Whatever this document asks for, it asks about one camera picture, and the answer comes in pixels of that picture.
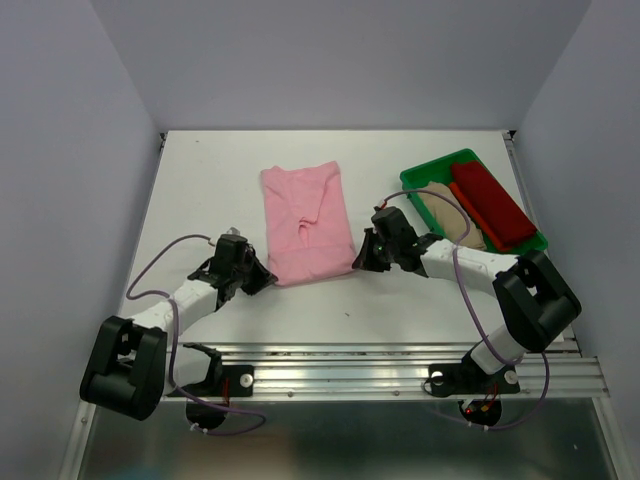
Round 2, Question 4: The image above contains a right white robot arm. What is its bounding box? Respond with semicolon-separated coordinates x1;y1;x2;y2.
352;207;582;390

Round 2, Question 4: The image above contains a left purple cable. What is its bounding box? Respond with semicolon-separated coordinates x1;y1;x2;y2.
124;233;267;436

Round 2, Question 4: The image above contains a green plastic tray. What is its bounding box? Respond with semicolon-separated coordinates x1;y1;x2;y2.
399;149;548;254

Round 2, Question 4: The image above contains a rolled red t-shirt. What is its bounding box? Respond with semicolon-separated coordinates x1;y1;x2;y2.
450;161;537;248

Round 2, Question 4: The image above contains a pink t-shirt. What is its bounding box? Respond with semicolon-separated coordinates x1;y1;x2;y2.
261;161;356;287

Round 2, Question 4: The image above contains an aluminium rail frame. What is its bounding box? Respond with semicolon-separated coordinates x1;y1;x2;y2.
61;130;633;479

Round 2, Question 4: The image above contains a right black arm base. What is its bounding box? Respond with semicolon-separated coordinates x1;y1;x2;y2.
421;354;521;429

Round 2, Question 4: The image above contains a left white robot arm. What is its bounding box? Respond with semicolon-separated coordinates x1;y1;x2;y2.
79;233;277;423

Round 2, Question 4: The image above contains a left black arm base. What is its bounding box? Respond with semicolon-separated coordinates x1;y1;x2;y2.
166;343;264;436

